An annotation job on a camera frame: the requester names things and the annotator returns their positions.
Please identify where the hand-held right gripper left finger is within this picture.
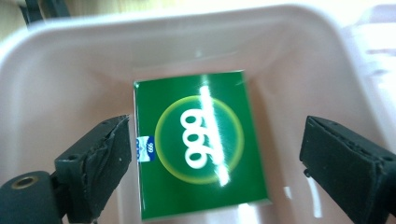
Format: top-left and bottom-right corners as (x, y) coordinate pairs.
(54, 114), (134, 224)

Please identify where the pink storage box with lid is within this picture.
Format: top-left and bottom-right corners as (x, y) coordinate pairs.
(0, 3), (396, 224)

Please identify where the small green box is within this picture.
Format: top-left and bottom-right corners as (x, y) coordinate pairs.
(133, 69), (272, 222)

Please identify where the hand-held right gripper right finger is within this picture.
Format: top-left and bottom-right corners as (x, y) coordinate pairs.
(299, 115), (396, 224)

